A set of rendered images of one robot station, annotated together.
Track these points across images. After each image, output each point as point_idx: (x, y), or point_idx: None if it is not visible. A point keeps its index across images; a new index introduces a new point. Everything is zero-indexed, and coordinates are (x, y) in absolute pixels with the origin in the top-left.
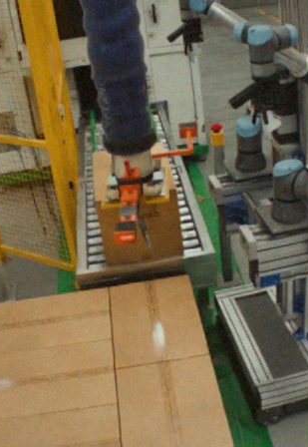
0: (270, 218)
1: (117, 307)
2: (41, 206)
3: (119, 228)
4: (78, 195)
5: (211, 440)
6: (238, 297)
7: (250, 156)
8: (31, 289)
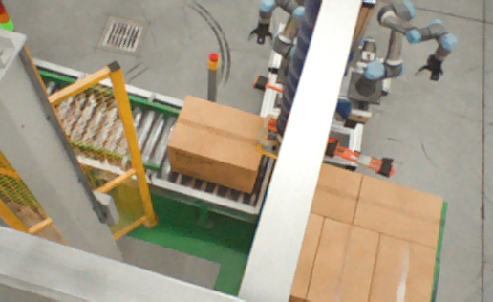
0: (364, 97)
1: None
2: None
3: (387, 171)
4: (133, 177)
5: (423, 201)
6: None
7: None
8: (131, 261)
